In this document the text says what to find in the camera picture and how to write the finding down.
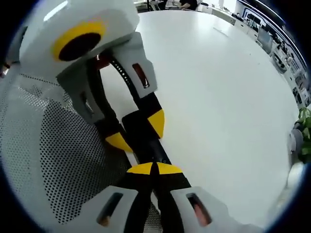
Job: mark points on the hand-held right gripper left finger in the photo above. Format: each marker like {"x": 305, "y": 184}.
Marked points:
{"x": 136, "y": 206}

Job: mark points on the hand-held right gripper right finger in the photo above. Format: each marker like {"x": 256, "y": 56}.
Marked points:
{"x": 175, "y": 206}

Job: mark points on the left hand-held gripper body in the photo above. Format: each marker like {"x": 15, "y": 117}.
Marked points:
{"x": 73, "y": 14}

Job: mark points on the black remote control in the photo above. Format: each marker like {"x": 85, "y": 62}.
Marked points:
{"x": 150, "y": 148}

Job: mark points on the white mesh basket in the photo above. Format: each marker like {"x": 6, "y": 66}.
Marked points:
{"x": 60, "y": 157}

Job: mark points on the white keyboard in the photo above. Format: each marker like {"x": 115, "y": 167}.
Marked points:
{"x": 220, "y": 31}

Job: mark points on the white office counter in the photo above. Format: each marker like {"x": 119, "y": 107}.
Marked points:
{"x": 243, "y": 24}

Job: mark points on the white bottle with blue cap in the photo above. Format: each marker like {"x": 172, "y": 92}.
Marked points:
{"x": 296, "y": 172}

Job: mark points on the grey plant pot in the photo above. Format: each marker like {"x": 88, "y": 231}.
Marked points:
{"x": 295, "y": 140}

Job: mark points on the background office workstations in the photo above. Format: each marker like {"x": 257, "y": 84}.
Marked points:
{"x": 281, "y": 60}

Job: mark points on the green leafy plant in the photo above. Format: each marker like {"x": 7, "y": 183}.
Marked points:
{"x": 305, "y": 145}

